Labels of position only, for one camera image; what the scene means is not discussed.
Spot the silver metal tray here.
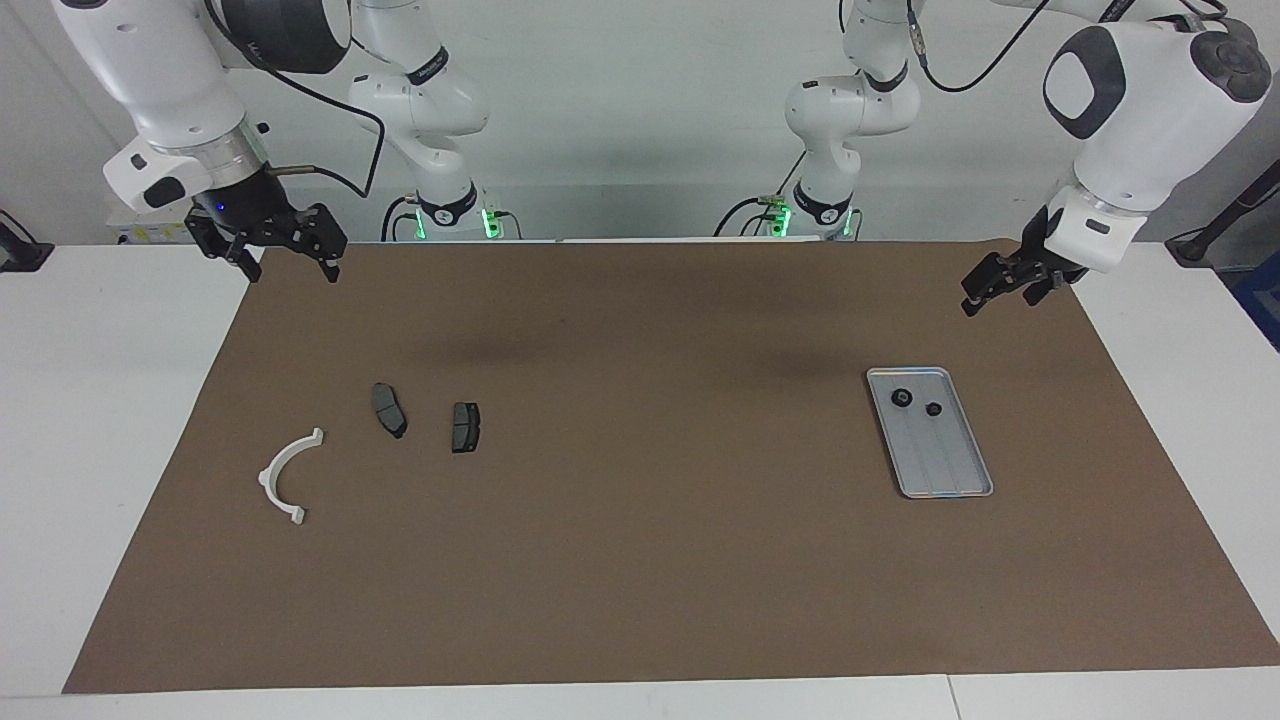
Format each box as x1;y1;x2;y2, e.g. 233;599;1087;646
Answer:
866;367;995;499

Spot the white background box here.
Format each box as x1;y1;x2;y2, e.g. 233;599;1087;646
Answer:
108;208;201;246

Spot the dark curved brake pad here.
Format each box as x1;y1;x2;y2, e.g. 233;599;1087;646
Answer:
371;383;408;440

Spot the black angled stand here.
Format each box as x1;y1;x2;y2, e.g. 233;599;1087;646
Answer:
1165;158;1280;267

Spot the black table clamp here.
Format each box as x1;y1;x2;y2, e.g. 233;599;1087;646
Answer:
0;210;54;273

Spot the blue box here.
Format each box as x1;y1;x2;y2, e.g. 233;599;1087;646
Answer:
1230;250;1280;353

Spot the brown table mat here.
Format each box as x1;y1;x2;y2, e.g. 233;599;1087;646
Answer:
62;240;1280;695

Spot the black right base cable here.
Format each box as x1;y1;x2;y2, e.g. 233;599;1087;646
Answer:
381;195;421;243

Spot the black base cable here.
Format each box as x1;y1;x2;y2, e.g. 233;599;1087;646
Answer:
381;195;421;243
713;150;809;239

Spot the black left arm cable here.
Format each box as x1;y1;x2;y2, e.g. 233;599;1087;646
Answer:
905;0;1231;94

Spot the white half-ring bracket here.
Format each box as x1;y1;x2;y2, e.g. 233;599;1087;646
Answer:
258;428;326;526

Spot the black left base cable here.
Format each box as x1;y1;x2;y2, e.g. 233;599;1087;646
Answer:
713;150;809;239

